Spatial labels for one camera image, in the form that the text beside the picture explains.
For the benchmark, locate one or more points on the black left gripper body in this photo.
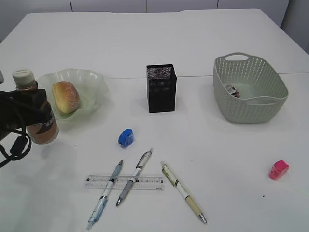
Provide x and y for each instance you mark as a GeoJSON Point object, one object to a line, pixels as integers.
{"type": "Point", "coordinates": [19, 109]}

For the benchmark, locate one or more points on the brown coffee bottle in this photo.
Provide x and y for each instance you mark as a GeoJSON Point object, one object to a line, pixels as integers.
{"type": "Point", "coordinates": [41, 131]}

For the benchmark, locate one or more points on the sugared bread roll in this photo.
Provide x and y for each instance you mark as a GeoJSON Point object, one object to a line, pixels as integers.
{"type": "Point", "coordinates": [66, 97]}

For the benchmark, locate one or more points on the pink white paper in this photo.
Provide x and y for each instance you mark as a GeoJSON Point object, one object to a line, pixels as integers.
{"type": "Point", "coordinates": [232, 90]}

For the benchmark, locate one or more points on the pale green glass plate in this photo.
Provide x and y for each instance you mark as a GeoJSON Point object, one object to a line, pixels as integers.
{"type": "Point", "coordinates": [90, 85]}

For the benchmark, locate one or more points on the blue pencil sharpener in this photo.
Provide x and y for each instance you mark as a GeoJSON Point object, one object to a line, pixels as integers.
{"type": "Point", "coordinates": [126, 138]}

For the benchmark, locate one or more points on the light blue pen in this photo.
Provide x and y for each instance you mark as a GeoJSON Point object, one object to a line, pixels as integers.
{"type": "Point", "coordinates": [98, 210]}

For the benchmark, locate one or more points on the grey white pen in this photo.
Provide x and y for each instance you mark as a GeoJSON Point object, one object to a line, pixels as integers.
{"type": "Point", "coordinates": [139, 167]}

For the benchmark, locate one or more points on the black mesh pen holder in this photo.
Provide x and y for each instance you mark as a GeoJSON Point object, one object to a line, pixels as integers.
{"type": "Point", "coordinates": [161, 88]}

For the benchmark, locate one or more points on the beige green pen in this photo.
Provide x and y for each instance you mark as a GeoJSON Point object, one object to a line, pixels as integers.
{"type": "Point", "coordinates": [174, 180]}

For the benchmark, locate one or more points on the green woven plastic basket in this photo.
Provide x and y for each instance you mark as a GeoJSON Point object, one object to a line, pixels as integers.
{"type": "Point", "coordinates": [262, 91]}

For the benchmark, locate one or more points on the pink pencil sharpener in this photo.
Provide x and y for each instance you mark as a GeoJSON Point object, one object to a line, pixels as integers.
{"type": "Point", "coordinates": [278, 170]}

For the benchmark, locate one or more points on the clear plastic ruler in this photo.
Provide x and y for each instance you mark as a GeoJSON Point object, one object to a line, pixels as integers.
{"type": "Point", "coordinates": [140, 183]}

